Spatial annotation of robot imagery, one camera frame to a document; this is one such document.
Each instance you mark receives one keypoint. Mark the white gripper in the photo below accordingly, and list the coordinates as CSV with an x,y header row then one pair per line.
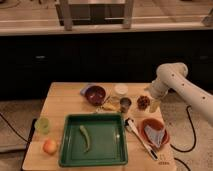
x,y
157,90

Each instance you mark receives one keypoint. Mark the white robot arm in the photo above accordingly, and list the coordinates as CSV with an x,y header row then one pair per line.
x,y
173,76

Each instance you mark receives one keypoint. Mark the green plastic tray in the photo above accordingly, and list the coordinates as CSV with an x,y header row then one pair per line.
x,y
108,145

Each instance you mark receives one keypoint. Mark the orange red plate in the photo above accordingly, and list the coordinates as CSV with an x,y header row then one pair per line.
x,y
157,125

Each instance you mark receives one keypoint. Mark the small metal cup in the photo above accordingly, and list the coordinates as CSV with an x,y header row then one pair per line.
x,y
125,104

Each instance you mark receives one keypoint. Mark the grey blue crumpled cloth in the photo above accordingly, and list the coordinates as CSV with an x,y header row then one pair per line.
x,y
155,136

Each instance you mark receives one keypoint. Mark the white lidded container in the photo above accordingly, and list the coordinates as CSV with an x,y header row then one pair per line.
x,y
121,89

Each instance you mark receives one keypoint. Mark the yellow plastic wrapped item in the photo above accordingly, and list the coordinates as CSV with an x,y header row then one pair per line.
x,y
112,104

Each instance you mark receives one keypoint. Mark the dark red bowl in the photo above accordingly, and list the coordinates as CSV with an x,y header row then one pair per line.
x,y
95,95

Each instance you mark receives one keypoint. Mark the green chili pepper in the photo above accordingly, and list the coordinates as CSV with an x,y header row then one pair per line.
x,y
85,133

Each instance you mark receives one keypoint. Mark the orange peach fruit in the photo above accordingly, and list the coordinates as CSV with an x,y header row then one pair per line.
x,y
50,146

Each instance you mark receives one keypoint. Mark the green plastic cup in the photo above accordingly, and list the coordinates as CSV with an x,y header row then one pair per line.
x,y
42,125

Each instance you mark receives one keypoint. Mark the light wooden stool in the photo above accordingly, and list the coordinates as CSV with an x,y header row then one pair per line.
x,y
94,12

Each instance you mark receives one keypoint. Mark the white black handled utensil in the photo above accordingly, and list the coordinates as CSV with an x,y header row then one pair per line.
x,y
129,124

